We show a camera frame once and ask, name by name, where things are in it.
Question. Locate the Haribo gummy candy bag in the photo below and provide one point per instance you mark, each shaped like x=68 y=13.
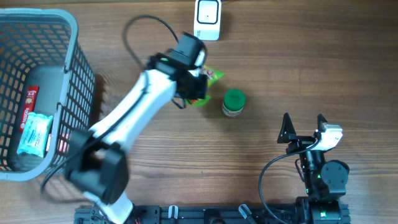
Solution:
x=213 y=76

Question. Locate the teal tissue pack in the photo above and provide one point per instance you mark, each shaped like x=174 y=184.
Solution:
x=35 y=134

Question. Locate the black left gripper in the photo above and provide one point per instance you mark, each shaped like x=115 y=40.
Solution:
x=200 y=92

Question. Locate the red Nescafe coffee stick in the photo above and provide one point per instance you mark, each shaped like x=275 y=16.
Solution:
x=29 y=105

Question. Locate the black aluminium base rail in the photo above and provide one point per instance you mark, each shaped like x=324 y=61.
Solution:
x=289 y=213

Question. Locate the green lid jar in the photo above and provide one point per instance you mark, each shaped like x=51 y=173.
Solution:
x=233 y=102

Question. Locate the white barcode scanner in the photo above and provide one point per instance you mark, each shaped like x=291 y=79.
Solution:
x=207 y=19

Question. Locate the grey plastic shopping basket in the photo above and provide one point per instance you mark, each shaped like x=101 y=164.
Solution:
x=39 y=47

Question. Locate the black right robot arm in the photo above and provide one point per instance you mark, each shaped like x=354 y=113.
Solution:
x=325 y=181

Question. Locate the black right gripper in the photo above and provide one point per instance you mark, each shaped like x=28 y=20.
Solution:
x=300 y=142

